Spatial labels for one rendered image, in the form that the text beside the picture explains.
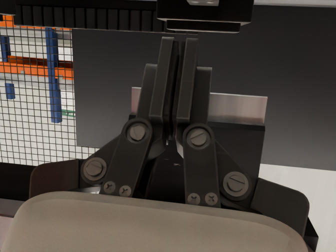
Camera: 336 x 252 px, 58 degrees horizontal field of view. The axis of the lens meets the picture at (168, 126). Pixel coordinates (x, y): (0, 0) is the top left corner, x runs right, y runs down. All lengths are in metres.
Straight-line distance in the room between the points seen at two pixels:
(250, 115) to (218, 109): 0.02
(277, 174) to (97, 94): 4.23
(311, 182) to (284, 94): 4.18
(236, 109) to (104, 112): 0.59
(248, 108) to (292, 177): 4.64
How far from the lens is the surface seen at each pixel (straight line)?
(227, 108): 0.23
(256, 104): 0.23
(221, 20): 0.41
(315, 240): 0.26
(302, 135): 0.79
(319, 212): 5.13
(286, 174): 4.83
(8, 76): 2.78
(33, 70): 2.56
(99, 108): 0.80
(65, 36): 2.45
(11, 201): 0.28
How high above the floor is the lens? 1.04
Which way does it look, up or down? 17 degrees up
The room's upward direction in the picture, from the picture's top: 177 degrees counter-clockwise
